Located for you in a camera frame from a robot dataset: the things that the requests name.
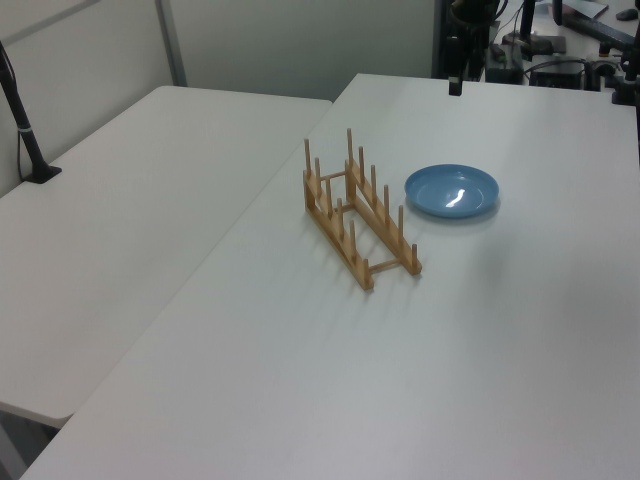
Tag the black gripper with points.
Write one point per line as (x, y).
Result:
(470, 12)

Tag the blue plastic plate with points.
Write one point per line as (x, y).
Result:
(451, 191)

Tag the wooden plate rack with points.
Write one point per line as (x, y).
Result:
(360, 210)

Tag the white side table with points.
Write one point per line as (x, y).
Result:
(100, 240)

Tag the black electronics box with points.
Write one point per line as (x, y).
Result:
(557, 75)

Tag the black camera stand pole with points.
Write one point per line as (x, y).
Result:
(22, 130)

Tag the black monitor stand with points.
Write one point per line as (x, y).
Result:
(527, 35)

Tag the grey partition frame post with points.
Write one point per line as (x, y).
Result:
(172, 42)

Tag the dark computer mouse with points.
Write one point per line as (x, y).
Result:
(625, 14)

